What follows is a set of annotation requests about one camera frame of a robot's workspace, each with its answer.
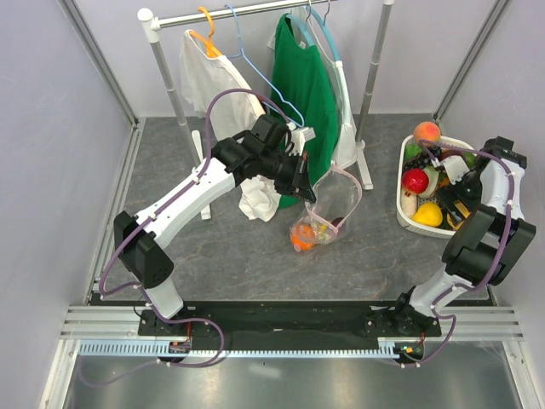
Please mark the clear pink-dotted zip bag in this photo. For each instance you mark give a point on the clear pink-dotted zip bag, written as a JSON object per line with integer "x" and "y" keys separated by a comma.
{"x": 338, "y": 194}

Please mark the silver clothes rack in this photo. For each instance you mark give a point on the silver clothes rack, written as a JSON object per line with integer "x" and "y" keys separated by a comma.
{"x": 152, "y": 25}

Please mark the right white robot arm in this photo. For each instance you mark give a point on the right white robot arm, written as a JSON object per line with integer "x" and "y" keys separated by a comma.
{"x": 480, "y": 201}

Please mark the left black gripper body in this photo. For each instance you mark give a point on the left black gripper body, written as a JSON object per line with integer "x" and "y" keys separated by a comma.
{"x": 289, "y": 174}

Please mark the red apple toy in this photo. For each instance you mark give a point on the red apple toy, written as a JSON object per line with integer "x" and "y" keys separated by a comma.
{"x": 415, "y": 181}

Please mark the left aluminium frame post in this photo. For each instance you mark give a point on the left aluminium frame post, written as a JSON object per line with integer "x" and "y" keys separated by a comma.
{"x": 82, "y": 28}

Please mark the orange toy fruit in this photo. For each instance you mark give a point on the orange toy fruit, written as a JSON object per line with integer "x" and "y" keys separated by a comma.
{"x": 302, "y": 237}

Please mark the green t-shirt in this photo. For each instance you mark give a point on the green t-shirt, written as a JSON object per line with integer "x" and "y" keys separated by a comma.
{"x": 302, "y": 90}

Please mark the peach toy fruit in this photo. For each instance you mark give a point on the peach toy fruit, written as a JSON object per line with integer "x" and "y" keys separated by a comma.
{"x": 427, "y": 131}

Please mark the white tank top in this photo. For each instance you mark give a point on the white tank top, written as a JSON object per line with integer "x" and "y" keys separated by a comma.
{"x": 341, "y": 155}

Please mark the slotted cable duct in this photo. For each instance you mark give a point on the slotted cable duct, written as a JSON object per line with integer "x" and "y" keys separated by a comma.
{"x": 177, "y": 348}

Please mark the light blue wire hanger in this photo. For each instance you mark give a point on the light blue wire hanger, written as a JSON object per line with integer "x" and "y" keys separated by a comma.
{"x": 300, "y": 122}

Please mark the white-green cabbage toy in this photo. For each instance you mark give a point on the white-green cabbage toy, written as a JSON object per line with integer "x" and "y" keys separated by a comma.
{"x": 433, "y": 181}

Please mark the purple eggplant toy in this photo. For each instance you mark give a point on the purple eggplant toy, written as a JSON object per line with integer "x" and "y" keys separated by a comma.
{"x": 339, "y": 222}

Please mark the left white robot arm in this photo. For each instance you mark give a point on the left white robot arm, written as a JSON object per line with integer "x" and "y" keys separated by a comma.
{"x": 270, "y": 149}

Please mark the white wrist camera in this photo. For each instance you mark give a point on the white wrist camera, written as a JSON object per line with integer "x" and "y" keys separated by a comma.
{"x": 297, "y": 138}
{"x": 454, "y": 166}

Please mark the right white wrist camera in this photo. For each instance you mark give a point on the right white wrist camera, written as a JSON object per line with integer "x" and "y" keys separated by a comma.
{"x": 454, "y": 166}

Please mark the white t-shirt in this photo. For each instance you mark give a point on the white t-shirt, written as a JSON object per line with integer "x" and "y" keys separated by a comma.
{"x": 202, "y": 79}

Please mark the right aluminium frame post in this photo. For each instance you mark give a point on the right aluminium frame post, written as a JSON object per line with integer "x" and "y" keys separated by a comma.
{"x": 477, "y": 46}

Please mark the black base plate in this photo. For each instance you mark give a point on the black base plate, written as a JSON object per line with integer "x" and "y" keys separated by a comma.
{"x": 293, "y": 324}

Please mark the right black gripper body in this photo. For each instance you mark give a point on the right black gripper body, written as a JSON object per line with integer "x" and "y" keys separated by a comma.
{"x": 468, "y": 191}

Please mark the orange hanger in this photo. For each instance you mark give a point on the orange hanger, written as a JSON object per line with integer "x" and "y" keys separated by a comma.
{"x": 210, "y": 48}

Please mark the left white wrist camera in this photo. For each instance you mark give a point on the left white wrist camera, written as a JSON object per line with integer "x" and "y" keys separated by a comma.
{"x": 297, "y": 138}

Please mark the black grapes toy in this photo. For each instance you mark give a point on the black grapes toy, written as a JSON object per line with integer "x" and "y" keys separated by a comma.
{"x": 422, "y": 160}

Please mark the yellow pear toy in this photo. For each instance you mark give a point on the yellow pear toy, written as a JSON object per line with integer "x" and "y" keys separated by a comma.
{"x": 428, "y": 214}

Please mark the teal padded hanger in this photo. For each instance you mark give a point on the teal padded hanger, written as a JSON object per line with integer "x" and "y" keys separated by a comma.
{"x": 328, "y": 38}

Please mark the aluminium frame post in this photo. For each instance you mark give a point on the aluminium frame post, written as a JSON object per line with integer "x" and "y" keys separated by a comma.
{"x": 477, "y": 46}
{"x": 82, "y": 28}

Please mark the white fruit basket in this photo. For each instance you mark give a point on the white fruit basket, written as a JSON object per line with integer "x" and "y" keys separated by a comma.
{"x": 403, "y": 219}

